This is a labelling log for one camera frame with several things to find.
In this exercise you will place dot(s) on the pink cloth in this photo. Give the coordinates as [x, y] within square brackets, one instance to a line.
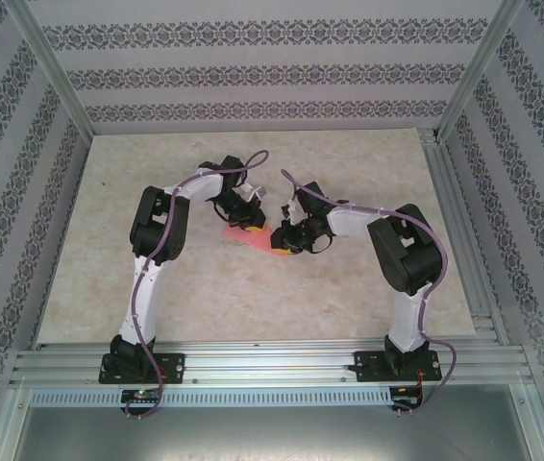
[240, 237]

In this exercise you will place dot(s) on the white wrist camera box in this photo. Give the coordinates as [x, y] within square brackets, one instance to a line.
[291, 211]
[255, 192]

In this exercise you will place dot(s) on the grey metal sheet panel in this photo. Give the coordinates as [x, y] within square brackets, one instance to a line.
[272, 432]

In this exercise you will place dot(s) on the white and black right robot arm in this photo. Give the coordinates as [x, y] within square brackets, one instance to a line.
[406, 254]

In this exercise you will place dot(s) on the long aluminium mounting rail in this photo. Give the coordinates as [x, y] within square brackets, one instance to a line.
[272, 365]

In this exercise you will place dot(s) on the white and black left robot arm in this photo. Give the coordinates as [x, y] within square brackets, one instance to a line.
[156, 230]

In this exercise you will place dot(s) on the aluminium frame post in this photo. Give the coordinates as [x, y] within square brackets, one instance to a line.
[481, 67]
[51, 62]

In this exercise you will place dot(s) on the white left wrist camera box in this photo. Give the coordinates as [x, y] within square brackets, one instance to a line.
[255, 192]

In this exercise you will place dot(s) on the aluminium side rail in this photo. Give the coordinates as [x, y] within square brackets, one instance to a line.
[437, 158]

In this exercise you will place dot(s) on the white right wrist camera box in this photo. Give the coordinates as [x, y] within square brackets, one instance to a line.
[291, 211]

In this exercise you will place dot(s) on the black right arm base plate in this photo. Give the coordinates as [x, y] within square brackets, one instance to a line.
[368, 365]

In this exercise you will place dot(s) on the aluminium frame beam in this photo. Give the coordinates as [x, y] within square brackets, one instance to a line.
[538, 422]
[5, 427]

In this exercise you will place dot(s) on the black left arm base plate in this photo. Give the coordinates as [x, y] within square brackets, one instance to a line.
[176, 367]

